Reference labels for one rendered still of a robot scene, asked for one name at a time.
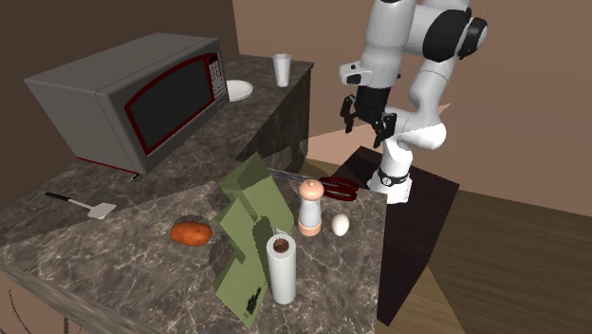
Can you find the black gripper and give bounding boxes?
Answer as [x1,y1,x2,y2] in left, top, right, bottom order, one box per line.
[340,84,398,150]

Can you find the white cup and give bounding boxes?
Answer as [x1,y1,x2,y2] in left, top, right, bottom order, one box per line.
[271,53,293,88]

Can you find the white and tan pepper mill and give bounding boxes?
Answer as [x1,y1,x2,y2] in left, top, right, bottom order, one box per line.
[297,178,324,237]

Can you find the white egg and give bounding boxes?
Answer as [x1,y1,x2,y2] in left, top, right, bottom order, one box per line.
[331,213,351,237]

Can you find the dark robot stand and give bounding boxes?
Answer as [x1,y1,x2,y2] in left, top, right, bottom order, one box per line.
[329,145,461,327]

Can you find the white plate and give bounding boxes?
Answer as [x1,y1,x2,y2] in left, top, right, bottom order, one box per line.
[226,79,254,102]

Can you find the green box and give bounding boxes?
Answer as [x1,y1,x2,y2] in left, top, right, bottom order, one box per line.
[213,151,296,329]

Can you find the white paper towel roll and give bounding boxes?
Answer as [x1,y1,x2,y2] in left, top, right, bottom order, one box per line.
[266,232,298,306]

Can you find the orange potato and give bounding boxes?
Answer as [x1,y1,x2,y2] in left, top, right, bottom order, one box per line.
[170,221,213,248]

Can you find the grey microwave with red trim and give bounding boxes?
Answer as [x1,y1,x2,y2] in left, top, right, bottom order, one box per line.
[24,32,231,176]

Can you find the red-handled scissors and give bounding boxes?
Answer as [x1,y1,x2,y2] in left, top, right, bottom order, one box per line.
[267,167,361,202]

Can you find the grey spatula with black handle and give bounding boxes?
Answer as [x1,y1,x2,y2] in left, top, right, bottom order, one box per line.
[44,192,118,220]

